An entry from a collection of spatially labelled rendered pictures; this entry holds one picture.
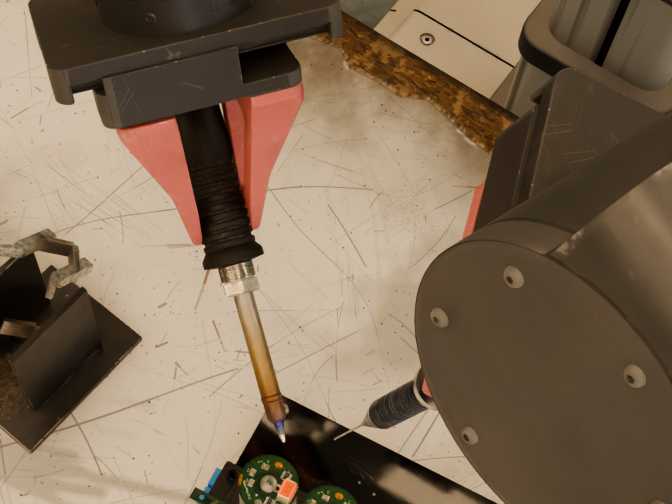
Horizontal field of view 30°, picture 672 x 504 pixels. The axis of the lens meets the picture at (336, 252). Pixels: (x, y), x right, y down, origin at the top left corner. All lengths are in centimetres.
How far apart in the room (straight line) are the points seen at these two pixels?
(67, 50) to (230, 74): 6
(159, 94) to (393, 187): 25
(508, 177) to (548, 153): 1
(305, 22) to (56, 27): 9
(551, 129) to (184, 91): 16
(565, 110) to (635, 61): 61
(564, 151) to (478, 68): 99
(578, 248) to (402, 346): 45
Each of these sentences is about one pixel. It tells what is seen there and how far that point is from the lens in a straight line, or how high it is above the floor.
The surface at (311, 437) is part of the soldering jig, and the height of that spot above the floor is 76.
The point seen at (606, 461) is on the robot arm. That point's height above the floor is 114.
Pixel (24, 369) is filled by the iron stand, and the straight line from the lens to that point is 56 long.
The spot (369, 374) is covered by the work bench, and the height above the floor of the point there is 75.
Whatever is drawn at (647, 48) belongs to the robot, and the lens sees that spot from 92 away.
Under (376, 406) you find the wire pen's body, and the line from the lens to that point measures 44.
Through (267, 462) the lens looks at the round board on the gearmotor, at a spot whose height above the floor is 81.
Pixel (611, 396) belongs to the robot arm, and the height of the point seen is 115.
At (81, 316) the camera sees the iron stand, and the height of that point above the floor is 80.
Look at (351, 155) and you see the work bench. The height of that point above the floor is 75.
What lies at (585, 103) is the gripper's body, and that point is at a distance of 33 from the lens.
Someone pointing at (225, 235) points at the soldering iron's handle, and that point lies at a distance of 49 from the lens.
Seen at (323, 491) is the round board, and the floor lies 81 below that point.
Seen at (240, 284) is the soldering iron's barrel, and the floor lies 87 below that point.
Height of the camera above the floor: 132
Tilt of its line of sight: 63 degrees down
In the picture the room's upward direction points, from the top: 8 degrees clockwise
